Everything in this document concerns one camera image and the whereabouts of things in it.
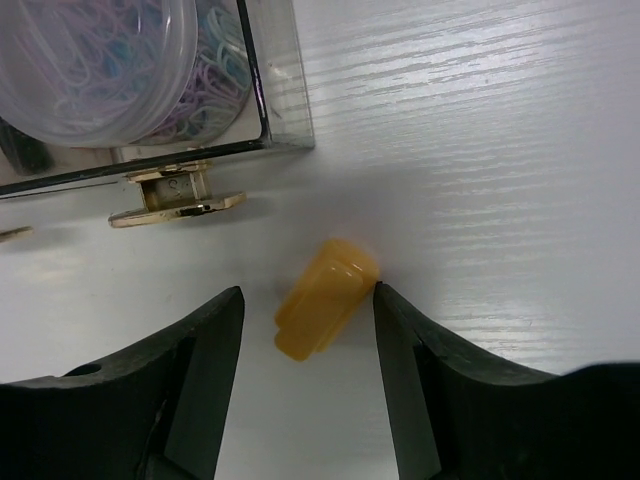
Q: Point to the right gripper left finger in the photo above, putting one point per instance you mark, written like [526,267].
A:
[153,410]

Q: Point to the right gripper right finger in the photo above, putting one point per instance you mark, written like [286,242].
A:
[457,411]

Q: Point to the yellow highlighter cap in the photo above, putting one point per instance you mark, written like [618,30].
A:
[324,298]

